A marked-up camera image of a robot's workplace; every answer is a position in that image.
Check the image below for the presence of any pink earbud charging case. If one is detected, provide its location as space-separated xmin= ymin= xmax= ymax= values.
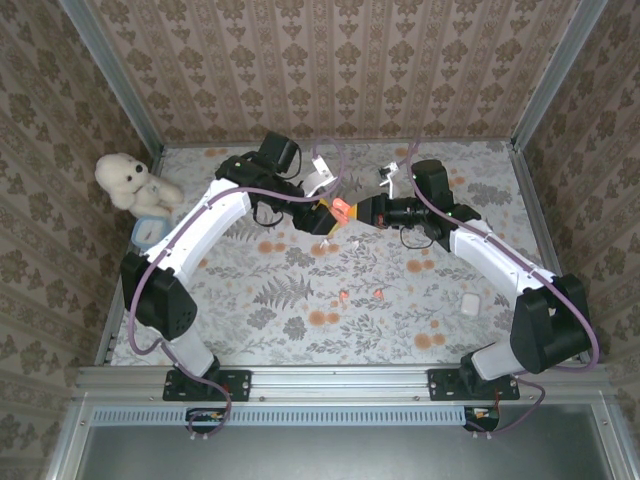
xmin=330 ymin=197 xmax=352 ymax=227

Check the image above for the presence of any blue square clock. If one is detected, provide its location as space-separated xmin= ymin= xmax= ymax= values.
xmin=132 ymin=214 xmax=174 ymax=251

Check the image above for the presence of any white teddy bear plush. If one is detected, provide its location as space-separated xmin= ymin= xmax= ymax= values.
xmin=94 ymin=152 xmax=184 ymax=219

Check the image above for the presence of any grey metal panel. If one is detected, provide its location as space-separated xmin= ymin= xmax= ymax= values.
xmin=44 ymin=394 xmax=640 ymax=480

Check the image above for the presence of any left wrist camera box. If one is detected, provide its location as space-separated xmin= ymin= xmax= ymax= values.
xmin=303 ymin=157 xmax=337 ymax=197

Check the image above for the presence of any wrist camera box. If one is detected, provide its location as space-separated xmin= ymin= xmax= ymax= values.
xmin=303 ymin=157 xmax=337 ymax=197
xmin=377 ymin=160 xmax=402 ymax=199

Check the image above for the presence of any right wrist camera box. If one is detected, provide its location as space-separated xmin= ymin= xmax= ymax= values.
xmin=377 ymin=160 xmax=402 ymax=199

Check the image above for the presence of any aluminium table back rail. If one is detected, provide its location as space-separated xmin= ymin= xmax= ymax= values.
xmin=162 ymin=139 xmax=516 ymax=149

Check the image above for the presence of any aluminium table side rail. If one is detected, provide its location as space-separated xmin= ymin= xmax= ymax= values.
xmin=509 ymin=144 xmax=592 ymax=364
xmin=94 ymin=147 xmax=166 ymax=366

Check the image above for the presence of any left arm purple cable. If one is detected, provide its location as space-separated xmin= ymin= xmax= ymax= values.
xmin=122 ymin=137 xmax=351 ymax=444

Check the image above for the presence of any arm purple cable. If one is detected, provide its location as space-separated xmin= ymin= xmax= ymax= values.
xmin=122 ymin=137 xmax=351 ymax=444
xmin=407 ymin=137 xmax=600 ymax=441

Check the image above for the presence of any aluminium mounting rail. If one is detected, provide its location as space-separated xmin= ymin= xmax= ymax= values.
xmin=74 ymin=363 xmax=611 ymax=401

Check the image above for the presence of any aluminium frame corner post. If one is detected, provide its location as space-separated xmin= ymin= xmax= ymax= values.
xmin=509 ymin=0 xmax=612 ymax=151
xmin=58 ymin=0 xmax=166 ymax=154

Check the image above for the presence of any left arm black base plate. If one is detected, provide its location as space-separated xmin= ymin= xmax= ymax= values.
xmin=162 ymin=368 xmax=252 ymax=403

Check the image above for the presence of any slotted grey cable duct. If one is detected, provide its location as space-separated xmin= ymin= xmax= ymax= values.
xmin=92 ymin=405 xmax=467 ymax=427

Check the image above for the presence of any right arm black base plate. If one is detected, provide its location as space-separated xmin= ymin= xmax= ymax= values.
xmin=427 ymin=368 xmax=521 ymax=403

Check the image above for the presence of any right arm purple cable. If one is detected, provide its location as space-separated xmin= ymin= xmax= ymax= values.
xmin=407 ymin=137 xmax=600 ymax=441

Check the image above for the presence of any black cable connector box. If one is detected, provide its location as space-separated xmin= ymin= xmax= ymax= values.
xmin=463 ymin=404 xmax=501 ymax=434
xmin=185 ymin=407 xmax=227 ymax=434

